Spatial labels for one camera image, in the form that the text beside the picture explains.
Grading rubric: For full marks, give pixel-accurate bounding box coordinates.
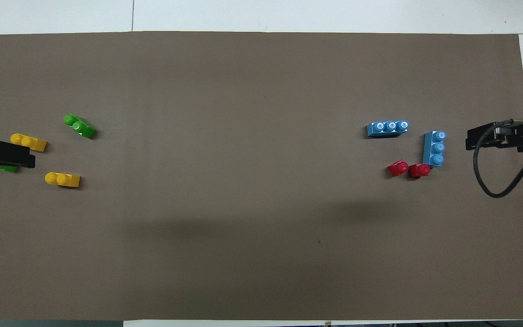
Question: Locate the red single-stud block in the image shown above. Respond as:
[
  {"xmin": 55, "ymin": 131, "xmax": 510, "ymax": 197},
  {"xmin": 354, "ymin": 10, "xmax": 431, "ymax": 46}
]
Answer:
[
  {"xmin": 408, "ymin": 163, "xmax": 431, "ymax": 179},
  {"xmin": 386, "ymin": 160, "xmax": 409, "ymax": 177}
]

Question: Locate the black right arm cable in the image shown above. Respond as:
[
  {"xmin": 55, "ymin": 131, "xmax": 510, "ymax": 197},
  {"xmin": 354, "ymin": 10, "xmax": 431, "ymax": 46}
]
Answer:
[{"xmin": 473, "ymin": 119, "xmax": 523, "ymax": 198}]

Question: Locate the brown table mat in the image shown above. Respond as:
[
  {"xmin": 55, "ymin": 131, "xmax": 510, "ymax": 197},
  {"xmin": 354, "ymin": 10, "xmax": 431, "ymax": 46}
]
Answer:
[{"xmin": 0, "ymin": 31, "xmax": 523, "ymax": 321}]

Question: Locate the blue three-stud block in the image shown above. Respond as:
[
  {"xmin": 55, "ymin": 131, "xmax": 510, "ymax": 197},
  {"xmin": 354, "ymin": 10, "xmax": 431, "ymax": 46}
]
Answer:
[
  {"xmin": 422, "ymin": 130, "xmax": 447, "ymax": 169},
  {"xmin": 366, "ymin": 120, "xmax": 410, "ymax": 138}
]

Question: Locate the yellow two-stud block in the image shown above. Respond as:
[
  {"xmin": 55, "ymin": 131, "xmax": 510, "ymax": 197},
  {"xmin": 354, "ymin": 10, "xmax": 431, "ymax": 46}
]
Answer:
[
  {"xmin": 10, "ymin": 133, "xmax": 48, "ymax": 152},
  {"xmin": 44, "ymin": 172, "xmax": 81, "ymax": 188}
]

